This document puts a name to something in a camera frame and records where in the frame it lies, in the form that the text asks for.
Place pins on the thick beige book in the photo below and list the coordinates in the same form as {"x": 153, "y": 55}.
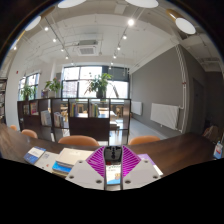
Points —
{"x": 71, "y": 156}

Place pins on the wall bookshelf unit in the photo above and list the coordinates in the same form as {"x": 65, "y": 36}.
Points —
{"x": 2, "y": 100}

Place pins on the round white pendant lamps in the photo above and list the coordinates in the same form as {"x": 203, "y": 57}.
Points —
{"x": 185, "y": 25}

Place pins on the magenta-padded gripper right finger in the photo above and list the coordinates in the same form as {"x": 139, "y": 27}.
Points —
{"x": 140, "y": 173}

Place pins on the ceiling spot lights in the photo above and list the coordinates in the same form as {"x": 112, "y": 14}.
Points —
{"x": 130, "y": 22}

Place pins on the large multi-pane window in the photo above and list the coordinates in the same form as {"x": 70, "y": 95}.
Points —
{"x": 71, "y": 73}

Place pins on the orange chairs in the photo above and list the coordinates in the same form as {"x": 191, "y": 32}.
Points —
{"x": 78, "y": 140}

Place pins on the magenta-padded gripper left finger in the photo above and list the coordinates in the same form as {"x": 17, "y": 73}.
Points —
{"x": 83, "y": 173}

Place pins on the large white radiator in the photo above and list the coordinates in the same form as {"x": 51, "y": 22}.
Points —
{"x": 165, "y": 115}

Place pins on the narrow side window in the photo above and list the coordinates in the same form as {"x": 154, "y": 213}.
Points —
{"x": 32, "y": 80}

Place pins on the ceiling air conditioner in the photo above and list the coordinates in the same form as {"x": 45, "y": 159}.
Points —
{"x": 87, "y": 50}

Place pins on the small white radiator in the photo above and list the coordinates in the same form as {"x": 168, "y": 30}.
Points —
{"x": 136, "y": 108}

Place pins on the white wall pipe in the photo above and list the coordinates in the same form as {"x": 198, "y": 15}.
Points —
{"x": 182, "y": 83}

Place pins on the medium potted plant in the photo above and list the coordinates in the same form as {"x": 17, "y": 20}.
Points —
{"x": 53, "y": 85}

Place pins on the black charger with red button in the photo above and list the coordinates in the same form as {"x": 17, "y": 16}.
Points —
{"x": 113, "y": 153}

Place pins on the white flat book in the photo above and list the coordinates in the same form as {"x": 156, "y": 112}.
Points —
{"x": 46, "y": 161}

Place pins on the large potted plant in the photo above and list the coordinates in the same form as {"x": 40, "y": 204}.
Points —
{"x": 100, "y": 83}

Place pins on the dark wooden shelf unit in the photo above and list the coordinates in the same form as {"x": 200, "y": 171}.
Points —
{"x": 88, "y": 128}

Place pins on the blue-covered thick book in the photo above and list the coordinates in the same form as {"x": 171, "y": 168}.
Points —
{"x": 60, "y": 167}

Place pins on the small potted plant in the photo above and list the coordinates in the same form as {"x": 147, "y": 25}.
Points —
{"x": 27, "y": 90}

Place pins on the blue and white book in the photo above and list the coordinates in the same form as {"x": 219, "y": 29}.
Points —
{"x": 218, "y": 150}

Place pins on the dark blue book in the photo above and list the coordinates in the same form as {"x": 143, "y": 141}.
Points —
{"x": 34, "y": 154}

